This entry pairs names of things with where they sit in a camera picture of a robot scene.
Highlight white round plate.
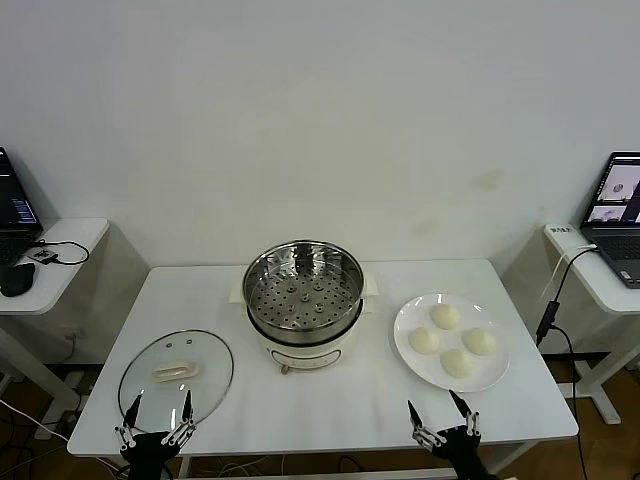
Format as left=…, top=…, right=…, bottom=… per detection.
left=393, top=292, right=511, bottom=394

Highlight grey laptop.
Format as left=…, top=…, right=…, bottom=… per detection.
left=579, top=151, right=640, bottom=290

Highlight white side table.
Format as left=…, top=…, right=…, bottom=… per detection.
left=0, top=216, right=111, bottom=414
left=543, top=222, right=640, bottom=426

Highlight white laptop cable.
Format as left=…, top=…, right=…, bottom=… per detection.
left=539, top=243, right=596, bottom=301

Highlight black laptop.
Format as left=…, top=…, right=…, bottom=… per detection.
left=0, top=146, right=45, bottom=266

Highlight perforated steel steamer basket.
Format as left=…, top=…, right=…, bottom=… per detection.
left=243, top=240, right=366, bottom=347

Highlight cream electric cooker pot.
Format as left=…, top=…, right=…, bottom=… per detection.
left=228, top=273, right=381, bottom=375

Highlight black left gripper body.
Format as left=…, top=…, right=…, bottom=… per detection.
left=124, top=432, right=182, bottom=480

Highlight black cable with adapter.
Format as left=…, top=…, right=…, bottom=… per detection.
left=535, top=244, right=599, bottom=480

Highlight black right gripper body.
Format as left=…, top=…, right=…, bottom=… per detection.
left=431, top=426, right=490, bottom=480

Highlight glass lid with cream handle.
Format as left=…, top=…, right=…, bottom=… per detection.
left=118, top=328, right=235, bottom=435

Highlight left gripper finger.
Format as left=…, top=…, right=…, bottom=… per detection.
left=161, top=390, right=198, bottom=446
left=114, top=393, right=144, bottom=453

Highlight tangled white floor cables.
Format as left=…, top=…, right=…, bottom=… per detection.
left=192, top=457, right=281, bottom=479

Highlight white floor cable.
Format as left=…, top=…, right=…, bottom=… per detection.
left=0, top=399, right=71, bottom=444

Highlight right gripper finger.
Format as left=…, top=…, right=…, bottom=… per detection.
left=407, top=399, right=447, bottom=448
left=448, top=389, right=482, bottom=437

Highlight thin black hub cable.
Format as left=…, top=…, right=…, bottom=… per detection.
left=29, top=238, right=91, bottom=266

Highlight black computer mouse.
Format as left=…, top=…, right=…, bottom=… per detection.
left=0, top=262, right=37, bottom=297

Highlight white steamed baozi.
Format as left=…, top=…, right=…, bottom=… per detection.
left=408, top=327, right=441, bottom=355
left=461, top=327, right=498, bottom=357
left=439, top=348, right=475, bottom=379
left=430, top=303, right=462, bottom=332

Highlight white table frame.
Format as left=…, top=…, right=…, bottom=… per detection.
left=164, top=452, right=454, bottom=480

